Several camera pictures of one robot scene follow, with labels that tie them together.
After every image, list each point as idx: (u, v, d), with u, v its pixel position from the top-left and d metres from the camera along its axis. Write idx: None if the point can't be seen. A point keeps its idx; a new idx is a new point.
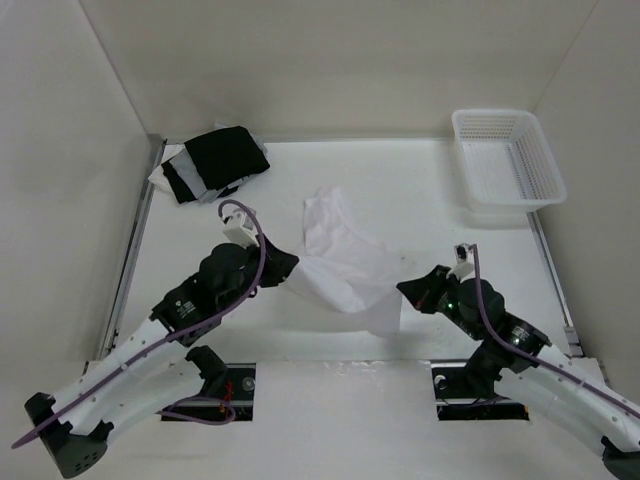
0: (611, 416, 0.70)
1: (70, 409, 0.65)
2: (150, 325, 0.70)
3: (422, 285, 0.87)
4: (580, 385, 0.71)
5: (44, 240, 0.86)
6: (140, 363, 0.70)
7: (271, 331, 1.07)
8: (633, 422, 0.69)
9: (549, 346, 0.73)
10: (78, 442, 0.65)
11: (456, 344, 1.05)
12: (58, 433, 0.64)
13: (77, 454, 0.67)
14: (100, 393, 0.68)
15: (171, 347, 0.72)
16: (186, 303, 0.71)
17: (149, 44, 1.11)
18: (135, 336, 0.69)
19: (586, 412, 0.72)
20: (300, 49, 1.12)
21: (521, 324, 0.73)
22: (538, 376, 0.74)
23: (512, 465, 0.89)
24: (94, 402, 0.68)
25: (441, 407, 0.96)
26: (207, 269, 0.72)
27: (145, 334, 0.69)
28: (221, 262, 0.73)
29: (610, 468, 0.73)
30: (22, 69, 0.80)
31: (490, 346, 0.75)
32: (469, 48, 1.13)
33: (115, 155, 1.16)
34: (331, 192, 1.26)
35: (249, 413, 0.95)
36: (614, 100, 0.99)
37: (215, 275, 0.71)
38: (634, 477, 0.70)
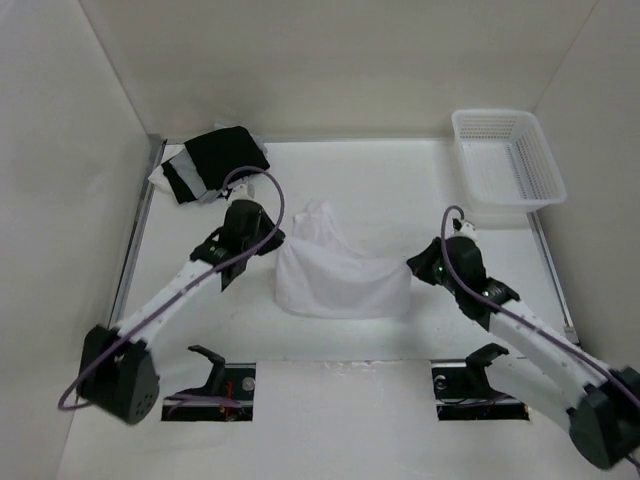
0: (561, 363, 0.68)
1: (140, 328, 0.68)
2: (192, 268, 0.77)
3: (420, 255, 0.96)
4: (534, 331, 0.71)
5: (44, 241, 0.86)
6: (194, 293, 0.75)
7: (271, 331, 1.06)
8: (587, 371, 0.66)
9: (517, 301, 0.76)
10: (149, 363, 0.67)
11: (457, 344, 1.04)
12: (133, 351, 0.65)
13: (143, 386, 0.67)
14: (165, 316, 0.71)
15: (215, 284, 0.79)
16: (219, 248, 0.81)
17: (149, 44, 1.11)
18: (182, 272, 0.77)
19: (545, 365, 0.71)
20: (300, 49, 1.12)
21: (497, 284, 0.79)
22: (502, 331, 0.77)
23: (513, 464, 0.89)
24: (160, 324, 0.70)
25: (441, 407, 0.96)
26: (232, 218, 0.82)
27: (187, 273, 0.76)
28: (242, 208, 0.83)
29: (577, 434, 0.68)
30: (22, 69, 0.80)
31: (466, 300, 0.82)
32: (469, 49, 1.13)
33: (115, 154, 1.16)
34: (321, 207, 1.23)
35: (249, 413, 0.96)
36: (614, 100, 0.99)
37: (240, 220, 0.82)
38: (593, 440, 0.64)
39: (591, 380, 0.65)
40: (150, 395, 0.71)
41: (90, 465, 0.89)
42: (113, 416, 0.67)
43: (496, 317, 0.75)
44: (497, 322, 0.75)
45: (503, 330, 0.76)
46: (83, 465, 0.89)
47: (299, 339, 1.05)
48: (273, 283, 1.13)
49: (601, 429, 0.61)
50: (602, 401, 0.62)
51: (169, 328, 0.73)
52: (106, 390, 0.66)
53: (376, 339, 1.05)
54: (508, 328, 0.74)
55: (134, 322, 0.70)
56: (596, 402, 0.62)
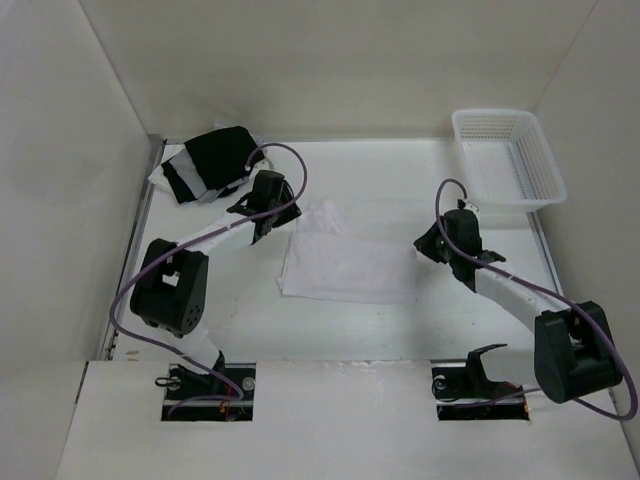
0: (527, 298, 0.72)
1: (194, 243, 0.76)
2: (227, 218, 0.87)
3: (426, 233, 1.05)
4: (508, 278, 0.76)
5: (44, 241, 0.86)
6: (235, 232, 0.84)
7: (271, 331, 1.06)
8: (550, 304, 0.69)
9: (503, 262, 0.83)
10: (206, 269, 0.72)
11: (456, 343, 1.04)
12: (192, 257, 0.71)
13: (198, 293, 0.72)
14: (215, 241, 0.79)
15: (247, 232, 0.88)
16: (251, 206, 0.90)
17: (149, 43, 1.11)
18: (222, 218, 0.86)
19: (516, 307, 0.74)
20: (300, 49, 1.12)
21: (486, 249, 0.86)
22: (486, 284, 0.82)
23: (512, 464, 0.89)
24: (212, 246, 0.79)
25: (441, 407, 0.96)
26: (260, 182, 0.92)
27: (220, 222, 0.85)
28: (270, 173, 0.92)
29: (537, 370, 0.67)
30: (22, 69, 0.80)
31: (457, 264, 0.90)
32: (469, 48, 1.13)
33: (115, 154, 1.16)
34: (324, 206, 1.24)
35: (249, 413, 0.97)
36: (614, 100, 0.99)
37: (268, 184, 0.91)
38: (548, 366, 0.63)
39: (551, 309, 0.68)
40: (199, 312, 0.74)
41: (89, 465, 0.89)
42: (169, 320, 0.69)
43: (481, 272, 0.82)
44: (481, 277, 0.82)
45: (487, 283, 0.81)
46: (82, 465, 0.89)
47: (298, 339, 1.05)
48: (273, 283, 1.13)
49: (550, 345, 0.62)
50: (554, 319, 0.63)
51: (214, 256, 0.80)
52: (164, 296, 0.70)
53: (377, 339, 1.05)
54: (489, 280, 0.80)
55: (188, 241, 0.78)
56: (548, 319, 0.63)
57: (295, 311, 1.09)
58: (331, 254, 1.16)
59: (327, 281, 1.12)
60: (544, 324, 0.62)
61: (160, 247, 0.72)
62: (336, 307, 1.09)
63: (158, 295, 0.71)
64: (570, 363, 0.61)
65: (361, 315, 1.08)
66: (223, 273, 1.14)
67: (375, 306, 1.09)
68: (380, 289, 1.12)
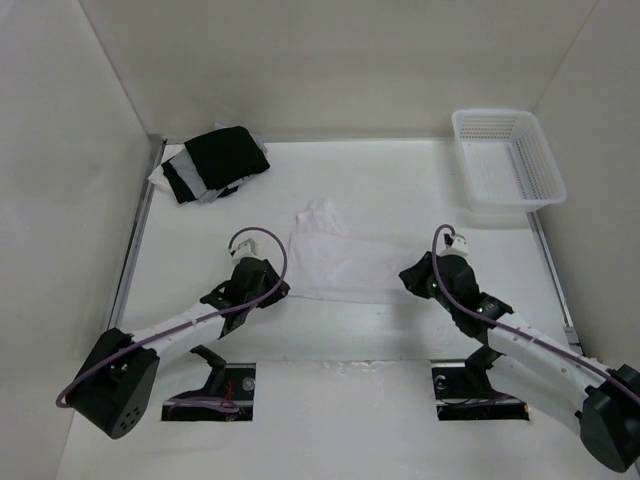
0: (560, 368, 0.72)
1: (151, 338, 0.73)
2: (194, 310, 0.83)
3: (414, 272, 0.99)
4: (530, 341, 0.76)
5: (44, 241, 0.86)
6: (203, 327, 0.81)
7: (272, 331, 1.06)
8: (585, 375, 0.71)
9: (511, 314, 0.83)
10: (152, 371, 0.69)
11: (456, 343, 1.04)
12: (140, 358, 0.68)
13: (139, 394, 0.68)
14: (175, 337, 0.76)
15: (220, 325, 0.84)
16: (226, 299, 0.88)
17: (149, 44, 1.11)
18: (192, 308, 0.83)
19: (544, 372, 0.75)
20: (300, 48, 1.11)
21: (490, 299, 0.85)
22: (503, 346, 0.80)
23: (513, 464, 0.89)
24: (170, 342, 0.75)
25: (441, 407, 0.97)
26: (240, 274, 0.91)
27: (186, 315, 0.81)
28: (250, 266, 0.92)
29: (587, 438, 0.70)
30: (22, 67, 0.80)
31: (462, 319, 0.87)
32: (470, 48, 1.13)
33: (115, 154, 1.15)
34: (324, 205, 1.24)
35: (249, 413, 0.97)
36: (614, 101, 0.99)
37: (247, 275, 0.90)
38: (605, 443, 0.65)
39: (592, 381, 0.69)
40: (136, 412, 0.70)
41: (90, 465, 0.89)
42: (100, 421, 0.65)
43: (493, 332, 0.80)
44: (494, 336, 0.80)
45: (501, 343, 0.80)
46: (82, 465, 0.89)
47: (298, 339, 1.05)
48: None
49: (609, 430, 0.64)
50: (604, 403, 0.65)
51: (171, 354, 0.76)
52: (101, 395, 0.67)
53: (377, 339, 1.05)
54: (505, 341, 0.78)
55: (147, 335, 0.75)
56: (599, 403, 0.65)
57: (295, 311, 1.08)
58: (331, 255, 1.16)
59: (327, 282, 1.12)
60: (595, 409, 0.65)
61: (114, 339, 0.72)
62: (336, 307, 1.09)
63: (101, 391, 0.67)
64: (627, 439, 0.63)
65: (361, 314, 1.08)
66: (223, 272, 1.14)
67: (375, 306, 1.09)
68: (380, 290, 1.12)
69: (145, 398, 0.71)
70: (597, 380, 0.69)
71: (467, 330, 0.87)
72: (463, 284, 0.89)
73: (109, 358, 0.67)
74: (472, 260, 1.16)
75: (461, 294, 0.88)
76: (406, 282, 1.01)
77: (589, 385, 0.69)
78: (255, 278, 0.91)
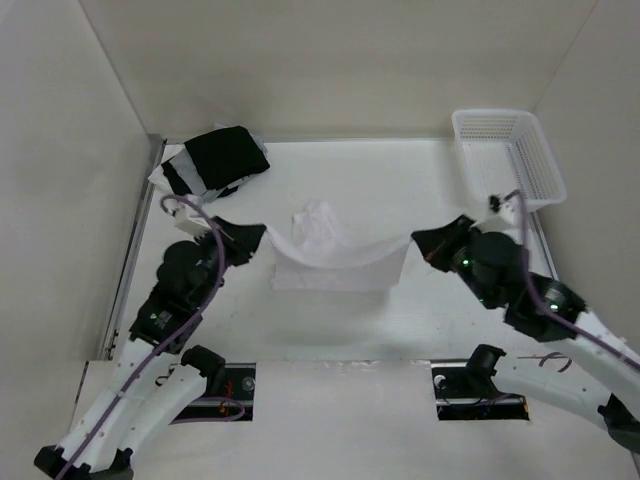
0: None
1: (83, 449, 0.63)
2: (135, 346, 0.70)
3: (439, 234, 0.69)
4: (621, 360, 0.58)
5: (42, 242, 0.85)
6: (137, 384, 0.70)
7: (271, 332, 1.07)
8: None
9: (589, 315, 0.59)
10: None
11: (456, 344, 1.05)
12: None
13: None
14: (107, 426, 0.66)
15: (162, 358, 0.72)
16: (162, 315, 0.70)
17: (149, 43, 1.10)
18: (121, 361, 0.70)
19: (621, 386, 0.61)
20: (300, 48, 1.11)
21: (550, 284, 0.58)
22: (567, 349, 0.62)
23: (512, 465, 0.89)
24: (104, 437, 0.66)
25: (441, 407, 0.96)
26: (165, 278, 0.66)
27: (118, 376, 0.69)
28: (177, 261, 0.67)
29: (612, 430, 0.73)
30: (23, 69, 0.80)
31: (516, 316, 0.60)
32: (471, 47, 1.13)
33: (115, 154, 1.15)
34: (321, 206, 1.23)
35: (249, 413, 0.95)
36: (614, 101, 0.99)
37: (175, 279, 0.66)
38: None
39: None
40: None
41: None
42: None
43: (568, 340, 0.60)
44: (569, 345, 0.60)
45: (571, 349, 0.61)
46: None
47: (298, 339, 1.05)
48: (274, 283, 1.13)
49: None
50: None
51: (116, 434, 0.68)
52: None
53: (376, 339, 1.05)
54: (581, 350, 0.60)
55: (78, 439, 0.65)
56: None
57: (295, 311, 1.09)
58: None
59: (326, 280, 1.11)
60: None
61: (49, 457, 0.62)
62: (336, 307, 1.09)
63: None
64: None
65: (360, 314, 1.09)
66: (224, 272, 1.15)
67: (374, 307, 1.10)
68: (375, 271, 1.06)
69: (128, 473, 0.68)
70: None
71: (533, 329, 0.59)
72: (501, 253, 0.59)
73: None
74: None
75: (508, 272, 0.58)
76: (440, 265, 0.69)
77: None
78: (186, 286, 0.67)
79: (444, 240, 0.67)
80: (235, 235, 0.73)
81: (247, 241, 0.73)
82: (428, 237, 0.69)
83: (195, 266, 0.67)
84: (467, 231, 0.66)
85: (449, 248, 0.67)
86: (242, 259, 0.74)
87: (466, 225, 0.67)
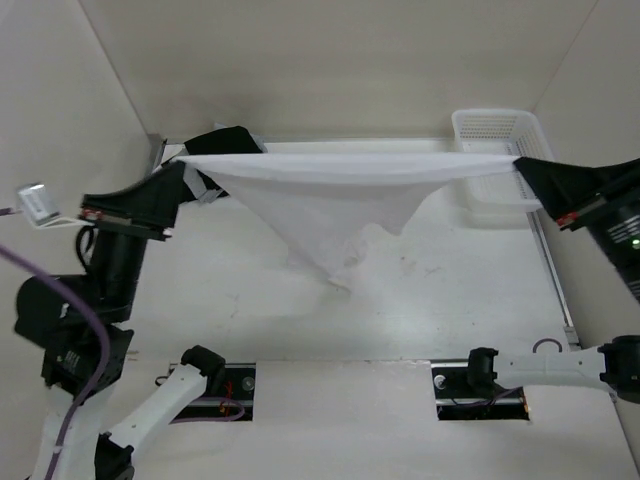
0: None
1: None
2: (59, 395, 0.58)
3: (585, 195, 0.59)
4: None
5: (41, 242, 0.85)
6: (74, 432, 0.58)
7: (271, 332, 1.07)
8: None
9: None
10: None
11: (456, 344, 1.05)
12: None
13: None
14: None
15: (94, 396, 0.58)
16: (67, 357, 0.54)
17: (149, 43, 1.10)
18: (51, 411, 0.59)
19: None
20: (299, 49, 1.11)
21: None
22: None
23: (512, 466, 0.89)
24: None
25: (441, 407, 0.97)
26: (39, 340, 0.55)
27: (51, 430, 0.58)
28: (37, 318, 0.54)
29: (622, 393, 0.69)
30: (22, 69, 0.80)
31: None
32: (470, 48, 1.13)
33: (114, 154, 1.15)
34: None
35: (249, 413, 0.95)
36: (615, 100, 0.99)
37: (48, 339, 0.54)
38: None
39: None
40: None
41: None
42: None
43: None
44: None
45: None
46: None
47: (298, 339, 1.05)
48: (274, 282, 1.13)
49: None
50: None
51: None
52: None
53: (372, 338, 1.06)
54: None
55: None
56: None
57: (295, 310, 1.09)
58: None
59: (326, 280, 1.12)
60: None
61: None
62: (336, 306, 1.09)
63: None
64: None
65: (361, 314, 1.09)
66: (224, 272, 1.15)
67: (375, 306, 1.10)
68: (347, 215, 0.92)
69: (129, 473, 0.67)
70: None
71: None
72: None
73: None
74: (471, 261, 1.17)
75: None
76: (575, 228, 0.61)
77: None
78: (73, 334, 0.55)
79: (588, 207, 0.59)
80: (132, 208, 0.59)
81: (163, 196, 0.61)
82: (563, 200, 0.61)
83: (62, 317, 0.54)
84: (622, 212, 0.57)
85: (598, 218, 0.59)
86: (159, 233, 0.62)
87: (633, 206, 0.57)
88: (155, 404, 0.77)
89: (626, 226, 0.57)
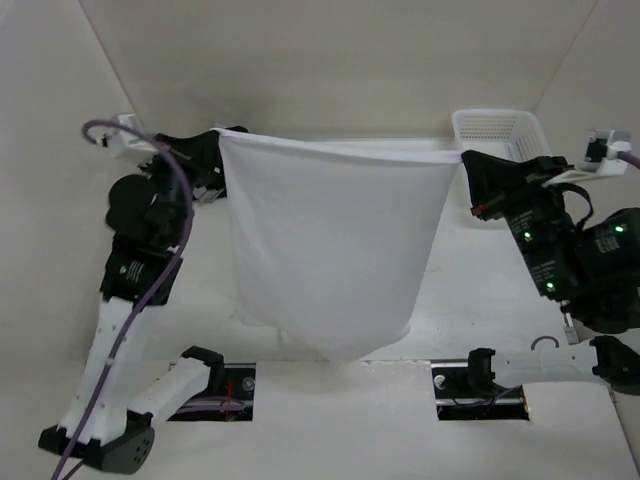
0: None
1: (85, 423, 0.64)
2: (114, 307, 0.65)
3: (492, 184, 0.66)
4: None
5: (42, 242, 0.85)
6: (123, 348, 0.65)
7: (271, 332, 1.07)
8: None
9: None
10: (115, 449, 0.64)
11: (456, 344, 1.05)
12: (92, 452, 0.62)
13: (129, 444, 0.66)
14: (108, 399, 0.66)
15: (148, 313, 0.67)
16: (131, 266, 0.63)
17: (149, 44, 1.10)
18: (103, 326, 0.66)
19: None
20: (299, 50, 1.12)
21: None
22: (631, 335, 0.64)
23: (511, 466, 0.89)
24: (103, 409, 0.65)
25: (441, 407, 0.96)
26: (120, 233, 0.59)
27: (101, 347, 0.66)
28: (117, 211, 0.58)
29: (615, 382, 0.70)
30: (23, 70, 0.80)
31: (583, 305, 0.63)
32: (470, 48, 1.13)
33: None
34: None
35: (249, 413, 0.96)
36: (615, 100, 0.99)
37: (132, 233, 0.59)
38: None
39: None
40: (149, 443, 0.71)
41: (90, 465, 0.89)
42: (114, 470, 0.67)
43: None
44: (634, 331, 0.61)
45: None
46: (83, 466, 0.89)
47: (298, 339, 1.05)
48: None
49: None
50: None
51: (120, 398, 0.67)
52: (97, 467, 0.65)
53: None
54: None
55: (78, 416, 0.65)
56: None
57: None
58: None
59: None
60: None
61: (57, 434, 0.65)
62: None
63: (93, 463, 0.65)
64: None
65: None
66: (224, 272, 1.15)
67: None
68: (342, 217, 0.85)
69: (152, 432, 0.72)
70: None
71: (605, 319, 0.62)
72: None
73: None
74: (471, 261, 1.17)
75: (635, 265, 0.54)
76: (485, 217, 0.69)
77: None
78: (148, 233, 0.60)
79: (493, 201, 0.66)
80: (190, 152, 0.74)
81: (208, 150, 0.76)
82: (481, 191, 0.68)
83: (150, 206, 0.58)
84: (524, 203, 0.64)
85: (501, 208, 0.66)
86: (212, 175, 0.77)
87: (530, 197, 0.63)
88: (162, 387, 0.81)
89: (519, 220, 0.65)
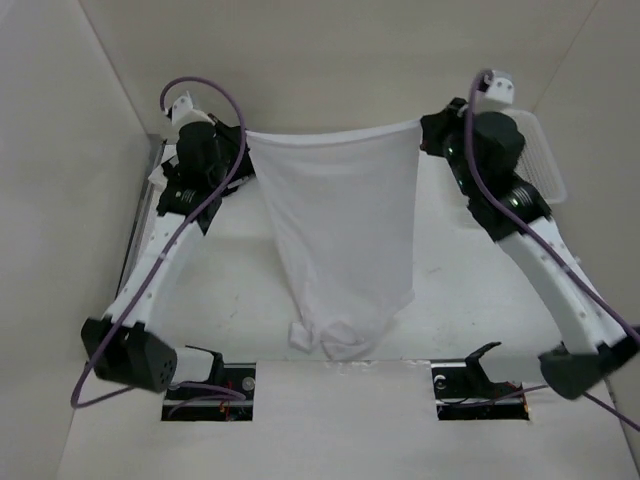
0: (580, 311, 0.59)
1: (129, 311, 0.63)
2: (168, 220, 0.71)
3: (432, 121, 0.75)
4: (563, 268, 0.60)
5: (42, 241, 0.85)
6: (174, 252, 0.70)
7: (270, 332, 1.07)
8: (605, 326, 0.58)
9: (548, 222, 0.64)
10: (154, 346, 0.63)
11: (456, 343, 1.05)
12: (135, 340, 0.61)
13: (161, 352, 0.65)
14: (154, 291, 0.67)
15: (195, 232, 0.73)
16: (186, 192, 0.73)
17: (149, 43, 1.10)
18: (156, 232, 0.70)
19: (557, 303, 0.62)
20: (298, 49, 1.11)
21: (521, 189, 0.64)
22: (521, 256, 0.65)
23: (511, 466, 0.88)
24: (150, 299, 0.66)
25: (441, 407, 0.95)
26: (185, 153, 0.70)
27: (154, 246, 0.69)
28: (189, 138, 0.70)
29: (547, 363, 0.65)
30: (23, 70, 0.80)
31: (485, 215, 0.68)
32: (471, 47, 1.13)
33: (115, 153, 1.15)
34: None
35: (249, 413, 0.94)
36: (615, 99, 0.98)
37: (196, 154, 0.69)
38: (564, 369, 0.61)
39: (606, 337, 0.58)
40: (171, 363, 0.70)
41: (90, 465, 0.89)
42: (138, 386, 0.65)
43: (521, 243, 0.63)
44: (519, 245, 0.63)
45: (520, 254, 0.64)
46: (83, 465, 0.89)
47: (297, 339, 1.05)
48: (274, 282, 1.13)
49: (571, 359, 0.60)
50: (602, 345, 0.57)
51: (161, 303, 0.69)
52: (128, 368, 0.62)
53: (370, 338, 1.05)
54: (530, 255, 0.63)
55: (123, 307, 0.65)
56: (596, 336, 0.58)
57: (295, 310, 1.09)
58: None
59: None
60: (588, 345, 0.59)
61: (94, 330, 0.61)
62: None
63: (124, 364, 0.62)
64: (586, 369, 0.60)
65: None
66: (223, 272, 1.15)
67: None
68: (350, 205, 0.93)
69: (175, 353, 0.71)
70: (613, 337, 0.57)
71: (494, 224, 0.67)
72: (501, 132, 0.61)
73: (96, 355, 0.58)
74: (471, 260, 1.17)
75: (496, 155, 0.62)
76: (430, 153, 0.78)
77: (602, 341, 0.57)
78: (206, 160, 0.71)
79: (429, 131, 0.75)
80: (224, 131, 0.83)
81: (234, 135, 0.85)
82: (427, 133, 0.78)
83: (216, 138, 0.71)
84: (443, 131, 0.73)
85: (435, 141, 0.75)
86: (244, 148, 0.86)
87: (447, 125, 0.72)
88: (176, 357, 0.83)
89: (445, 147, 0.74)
